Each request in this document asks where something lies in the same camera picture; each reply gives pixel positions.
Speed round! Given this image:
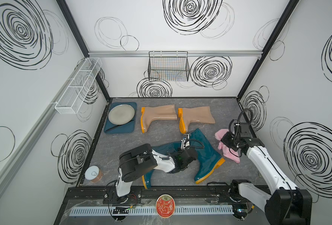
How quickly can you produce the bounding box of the black wire basket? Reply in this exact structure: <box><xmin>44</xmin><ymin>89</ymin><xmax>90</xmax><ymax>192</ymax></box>
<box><xmin>147</xmin><ymin>56</ymin><xmax>190</xmax><ymax>82</ymax></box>

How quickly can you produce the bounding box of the copper tape roll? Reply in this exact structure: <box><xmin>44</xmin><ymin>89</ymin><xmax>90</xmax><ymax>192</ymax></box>
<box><xmin>84</xmin><ymin>166</ymin><xmax>103</xmax><ymax>183</ymax></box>

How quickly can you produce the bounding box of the pink microfiber cloth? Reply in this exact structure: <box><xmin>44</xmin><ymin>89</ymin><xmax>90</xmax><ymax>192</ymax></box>
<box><xmin>214</xmin><ymin>129</ymin><xmax>241</xmax><ymax>163</ymax></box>

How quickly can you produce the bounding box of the green rubber boot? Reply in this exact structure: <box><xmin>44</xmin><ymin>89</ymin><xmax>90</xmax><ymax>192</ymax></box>
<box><xmin>190</xmin><ymin>128</ymin><xmax>225</xmax><ymax>184</ymax></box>
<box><xmin>142</xmin><ymin>142</ymin><xmax>182</xmax><ymax>189</ymax></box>

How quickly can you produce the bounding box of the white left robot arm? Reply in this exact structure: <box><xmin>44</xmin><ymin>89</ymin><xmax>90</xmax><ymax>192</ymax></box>
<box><xmin>115</xmin><ymin>134</ymin><xmax>204</xmax><ymax>197</ymax></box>

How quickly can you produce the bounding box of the white wire shelf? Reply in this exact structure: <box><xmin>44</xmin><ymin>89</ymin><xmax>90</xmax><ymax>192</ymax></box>
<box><xmin>55</xmin><ymin>58</ymin><xmax>102</xmax><ymax>114</ymax></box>

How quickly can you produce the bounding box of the beige rubber boot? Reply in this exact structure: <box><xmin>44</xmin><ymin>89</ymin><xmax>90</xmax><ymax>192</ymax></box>
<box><xmin>140</xmin><ymin>105</ymin><xmax>177</xmax><ymax>134</ymax></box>
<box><xmin>178</xmin><ymin>106</ymin><xmax>216</xmax><ymax>134</ymax></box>

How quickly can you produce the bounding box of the grey wall rail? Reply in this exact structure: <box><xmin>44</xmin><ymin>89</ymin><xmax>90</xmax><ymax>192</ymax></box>
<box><xmin>88</xmin><ymin>50</ymin><xmax>263</xmax><ymax>58</ymax></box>

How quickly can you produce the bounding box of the white slotted cable duct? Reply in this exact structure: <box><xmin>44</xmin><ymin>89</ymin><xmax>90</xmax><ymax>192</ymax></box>
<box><xmin>69</xmin><ymin>205</ymin><xmax>234</xmax><ymax>217</ymax></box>

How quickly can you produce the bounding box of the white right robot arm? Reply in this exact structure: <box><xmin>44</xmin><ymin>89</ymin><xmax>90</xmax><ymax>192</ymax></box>
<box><xmin>221</xmin><ymin>121</ymin><xmax>312</xmax><ymax>225</ymax></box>

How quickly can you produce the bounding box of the beige rubber boot left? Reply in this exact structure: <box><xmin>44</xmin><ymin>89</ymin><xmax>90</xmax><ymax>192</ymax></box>
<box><xmin>140</xmin><ymin>105</ymin><xmax>177</xmax><ymax>134</ymax></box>

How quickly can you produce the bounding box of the beige rubber boot right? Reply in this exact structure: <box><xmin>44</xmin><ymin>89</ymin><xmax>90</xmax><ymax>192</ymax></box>
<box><xmin>178</xmin><ymin>106</ymin><xmax>216</xmax><ymax>134</ymax></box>

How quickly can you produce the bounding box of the grey round plate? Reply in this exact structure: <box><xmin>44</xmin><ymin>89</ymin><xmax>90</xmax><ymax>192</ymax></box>
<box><xmin>108</xmin><ymin>104</ymin><xmax>135</xmax><ymax>125</ymax></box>

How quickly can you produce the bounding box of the black mounting rail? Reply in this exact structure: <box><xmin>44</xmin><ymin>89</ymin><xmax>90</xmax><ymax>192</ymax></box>
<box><xmin>63</xmin><ymin>184</ymin><xmax>251</xmax><ymax>205</ymax></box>

